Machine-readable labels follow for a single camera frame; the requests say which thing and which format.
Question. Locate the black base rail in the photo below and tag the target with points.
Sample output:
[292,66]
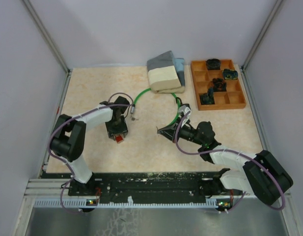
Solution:
[152,187]

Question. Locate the folded grey beige cloth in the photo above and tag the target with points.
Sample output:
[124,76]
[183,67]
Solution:
[166,73]

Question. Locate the red cable seal lock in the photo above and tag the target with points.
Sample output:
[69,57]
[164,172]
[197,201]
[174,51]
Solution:
[119,138]

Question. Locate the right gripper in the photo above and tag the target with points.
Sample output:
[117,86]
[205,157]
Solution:
[170,132]

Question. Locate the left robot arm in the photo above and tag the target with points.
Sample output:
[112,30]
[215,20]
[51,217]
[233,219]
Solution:
[67,140]

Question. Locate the aluminium frame post right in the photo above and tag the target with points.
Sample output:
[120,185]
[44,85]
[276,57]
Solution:
[271,17]

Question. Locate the dark rolled item lower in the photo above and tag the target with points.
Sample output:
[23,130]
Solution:
[208,97]

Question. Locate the dark rolled item right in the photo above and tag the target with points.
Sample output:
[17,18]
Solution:
[229,74]

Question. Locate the wooden compartment tray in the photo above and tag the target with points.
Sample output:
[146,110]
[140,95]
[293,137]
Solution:
[232,98]

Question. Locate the aluminium frame post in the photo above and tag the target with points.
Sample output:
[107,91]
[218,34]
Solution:
[271,17]
[45,35]

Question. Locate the dark rolled item top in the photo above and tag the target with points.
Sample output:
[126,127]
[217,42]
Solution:
[213,64]

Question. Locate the dark rolled item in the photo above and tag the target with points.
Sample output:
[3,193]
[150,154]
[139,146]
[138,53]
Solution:
[229,74]
[208,97]
[219,85]
[213,64]

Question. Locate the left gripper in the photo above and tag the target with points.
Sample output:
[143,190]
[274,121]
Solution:
[122,130]

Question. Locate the dark rolled item middle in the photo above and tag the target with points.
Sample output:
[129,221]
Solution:
[219,85]

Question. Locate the black Kaijing padlock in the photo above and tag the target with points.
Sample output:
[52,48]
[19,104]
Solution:
[180,103]

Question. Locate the aluminium frame post left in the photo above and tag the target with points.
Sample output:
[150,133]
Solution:
[45,35]

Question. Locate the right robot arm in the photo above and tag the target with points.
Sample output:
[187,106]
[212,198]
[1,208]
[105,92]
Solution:
[260,174]

